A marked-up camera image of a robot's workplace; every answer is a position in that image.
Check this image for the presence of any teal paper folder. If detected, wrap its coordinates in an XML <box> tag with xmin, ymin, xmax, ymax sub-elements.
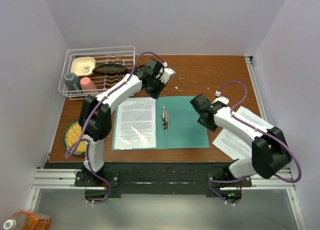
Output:
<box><xmin>111</xmin><ymin>96</ymin><xmax>210</xmax><ymax>151</ymax></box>

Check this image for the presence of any metal folder clip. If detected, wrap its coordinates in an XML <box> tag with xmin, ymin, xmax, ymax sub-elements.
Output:
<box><xmin>161</xmin><ymin>106</ymin><xmax>169</xmax><ymax>130</ymax></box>

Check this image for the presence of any printed white paper sheet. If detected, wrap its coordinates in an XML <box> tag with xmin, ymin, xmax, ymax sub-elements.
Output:
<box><xmin>113</xmin><ymin>97</ymin><xmax>157</xmax><ymax>151</ymax></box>

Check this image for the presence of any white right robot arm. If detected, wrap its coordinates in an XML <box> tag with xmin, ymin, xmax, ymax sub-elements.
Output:
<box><xmin>190</xmin><ymin>94</ymin><xmax>292</xmax><ymax>187</ymax></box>

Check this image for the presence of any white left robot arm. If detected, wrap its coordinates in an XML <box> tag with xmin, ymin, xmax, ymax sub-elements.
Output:
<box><xmin>74</xmin><ymin>58</ymin><xmax>175</xmax><ymax>187</ymax></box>

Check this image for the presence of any dark brown oval plate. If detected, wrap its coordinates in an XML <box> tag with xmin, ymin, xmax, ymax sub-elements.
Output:
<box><xmin>92</xmin><ymin>63</ymin><xmax>128</xmax><ymax>76</ymax></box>

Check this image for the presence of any pink cup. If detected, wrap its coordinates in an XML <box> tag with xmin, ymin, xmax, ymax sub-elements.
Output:
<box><xmin>80</xmin><ymin>77</ymin><xmax>99</xmax><ymax>99</ymax></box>

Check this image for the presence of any cream square dish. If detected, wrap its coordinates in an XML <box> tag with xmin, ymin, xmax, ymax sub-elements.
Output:
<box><xmin>70</xmin><ymin>56</ymin><xmax>96</xmax><ymax>78</ymax></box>

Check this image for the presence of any grey cup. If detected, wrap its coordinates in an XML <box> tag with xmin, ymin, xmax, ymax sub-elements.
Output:
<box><xmin>64</xmin><ymin>72</ymin><xmax>81</xmax><ymax>92</ymax></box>

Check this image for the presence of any round green yellow plate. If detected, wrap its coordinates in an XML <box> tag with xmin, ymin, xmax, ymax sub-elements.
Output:
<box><xmin>62</xmin><ymin>120</ymin><xmax>86</xmax><ymax>156</ymax></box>

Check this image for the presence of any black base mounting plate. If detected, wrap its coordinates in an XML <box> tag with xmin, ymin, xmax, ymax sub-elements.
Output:
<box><xmin>74</xmin><ymin>161</ymin><xmax>253</xmax><ymax>199</ymax></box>

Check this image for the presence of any orange drink bottle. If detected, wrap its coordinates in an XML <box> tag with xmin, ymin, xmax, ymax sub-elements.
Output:
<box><xmin>3</xmin><ymin>211</ymin><xmax>52</xmax><ymax>230</ymax></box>

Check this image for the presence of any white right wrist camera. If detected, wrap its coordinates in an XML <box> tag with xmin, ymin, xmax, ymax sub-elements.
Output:
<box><xmin>212</xmin><ymin>90</ymin><xmax>229</xmax><ymax>105</ymax></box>

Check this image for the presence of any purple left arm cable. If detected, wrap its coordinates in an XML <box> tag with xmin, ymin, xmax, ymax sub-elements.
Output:
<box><xmin>64</xmin><ymin>51</ymin><xmax>168</xmax><ymax>205</ymax></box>

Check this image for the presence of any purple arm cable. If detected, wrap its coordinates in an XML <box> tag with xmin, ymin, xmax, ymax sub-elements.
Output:
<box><xmin>64</xmin><ymin>51</ymin><xmax>168</xmax><ymax>205</ymax></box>
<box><xmin>208</xmin><ymin>80</ymin><xmax>302</xmax><ymax>205</ymax></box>

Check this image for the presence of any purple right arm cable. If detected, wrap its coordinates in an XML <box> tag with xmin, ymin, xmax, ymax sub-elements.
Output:
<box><xmin>208</xmin><ymin>80</ymin><xmax>302</xmax><ymax>205</ymax></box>

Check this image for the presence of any white wire dish rack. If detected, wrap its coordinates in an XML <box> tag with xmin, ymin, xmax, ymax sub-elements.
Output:
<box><xmin>58</xmin><ymin>46</ymin><xmax>136</xmax><ymax>100</ymax></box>

